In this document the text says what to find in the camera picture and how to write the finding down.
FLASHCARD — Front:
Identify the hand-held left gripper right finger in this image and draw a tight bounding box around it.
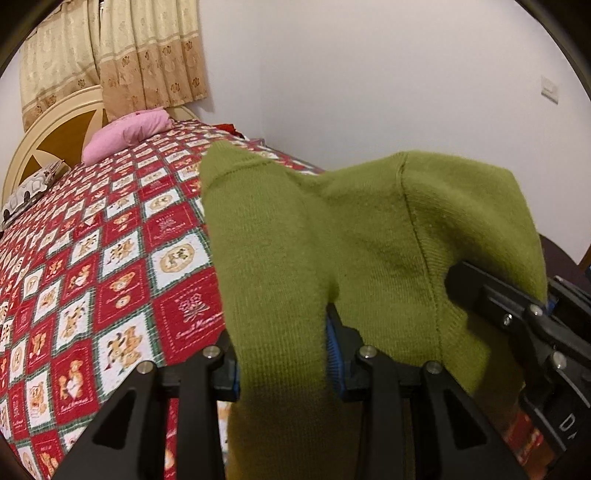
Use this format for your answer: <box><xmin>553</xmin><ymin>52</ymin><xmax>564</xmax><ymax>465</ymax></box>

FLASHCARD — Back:
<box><xmin>325</xmin><ymin>305</ymin><xmax>514</xmax><ymax>480</ymax></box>

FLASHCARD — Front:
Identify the red patchwork printed blanket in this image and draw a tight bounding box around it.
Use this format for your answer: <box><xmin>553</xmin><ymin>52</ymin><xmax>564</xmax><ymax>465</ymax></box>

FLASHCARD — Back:
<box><xmin>0</xmin><ymin>119</ymin><xmax>555</xmax><ymax>480</ymax></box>

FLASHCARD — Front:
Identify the pink pillow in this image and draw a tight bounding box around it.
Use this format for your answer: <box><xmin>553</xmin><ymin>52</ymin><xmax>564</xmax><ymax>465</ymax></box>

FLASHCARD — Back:
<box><xmin>82</xmin><ymin>108</ymin><xmax>172</xmax><ymax>163</ymax></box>

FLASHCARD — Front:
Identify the white wall switch plate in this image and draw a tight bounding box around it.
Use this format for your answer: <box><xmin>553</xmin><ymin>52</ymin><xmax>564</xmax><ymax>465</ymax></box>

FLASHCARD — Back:
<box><xmin>540</xmin><ymin>74</ymin><xmax>560</xmax><ymax>104</ymax></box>

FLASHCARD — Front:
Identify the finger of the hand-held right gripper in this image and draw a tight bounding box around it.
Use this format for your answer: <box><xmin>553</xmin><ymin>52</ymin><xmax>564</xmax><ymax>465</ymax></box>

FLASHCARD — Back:
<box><xmin>444</xmin><ymin>261</ymin><xmax>591</xmax><ymax>400</ymax></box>
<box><xmin>547</xmin><ymin>276</ymin><xmax>591</xmax><ymax>330</ymax></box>

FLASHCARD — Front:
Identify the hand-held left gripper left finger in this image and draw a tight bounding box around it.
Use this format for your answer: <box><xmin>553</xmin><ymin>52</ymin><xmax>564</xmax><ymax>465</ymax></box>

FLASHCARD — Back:
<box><xmin>53</xmin><ymin>330</ymin><xmax>242</xmax><ymax>480</ymax></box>

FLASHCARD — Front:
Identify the cream wooden bed headboard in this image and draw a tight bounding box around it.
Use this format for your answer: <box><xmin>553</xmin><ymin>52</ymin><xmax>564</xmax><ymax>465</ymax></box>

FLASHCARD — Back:
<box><xmin>0</xmin><ymin>84</ymin><xmax>197</xmax><ymax>204</ymax></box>

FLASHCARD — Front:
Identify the green knit sweater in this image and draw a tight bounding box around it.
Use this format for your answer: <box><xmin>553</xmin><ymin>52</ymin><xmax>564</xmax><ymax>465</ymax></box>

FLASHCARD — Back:
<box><xmin>198</xmin><ymin>141</ymin><xmax>550</xmax><ymax>480</ymax></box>

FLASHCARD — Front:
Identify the beige floral curtain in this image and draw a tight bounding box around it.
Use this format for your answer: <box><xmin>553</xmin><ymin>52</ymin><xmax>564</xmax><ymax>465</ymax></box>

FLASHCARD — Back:
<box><xmin>98</xmin><ymin>0</ymin><xmax>209</xmax><ymax>121</ymax></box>
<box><xmin>20</xmin><ymin>0</ymin><xmax>103</xmax><ymax>132</ymax></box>

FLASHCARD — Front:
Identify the white black printed pillow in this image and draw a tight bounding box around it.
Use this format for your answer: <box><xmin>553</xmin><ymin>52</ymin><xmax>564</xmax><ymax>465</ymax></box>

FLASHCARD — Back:
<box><xmin>0</xmin><ymin>159</ymin><xmax>71</xmax><ymax>228</ymax></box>

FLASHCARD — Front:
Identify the dark wooden furniture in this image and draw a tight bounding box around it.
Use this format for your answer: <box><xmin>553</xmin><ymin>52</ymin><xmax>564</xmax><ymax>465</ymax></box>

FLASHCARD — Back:
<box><xmin>538</xmin><ymin>233</ymin><xmax>591</xmax><ymax>283</ymax></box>

